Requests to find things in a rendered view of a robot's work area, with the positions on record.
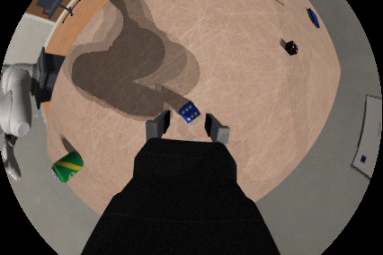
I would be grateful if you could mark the green soda can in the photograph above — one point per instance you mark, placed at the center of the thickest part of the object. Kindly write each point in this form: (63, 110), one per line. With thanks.
(67, 167)

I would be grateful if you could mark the blue die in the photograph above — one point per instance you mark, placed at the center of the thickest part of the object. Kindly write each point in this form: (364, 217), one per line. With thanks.
(189, 112)

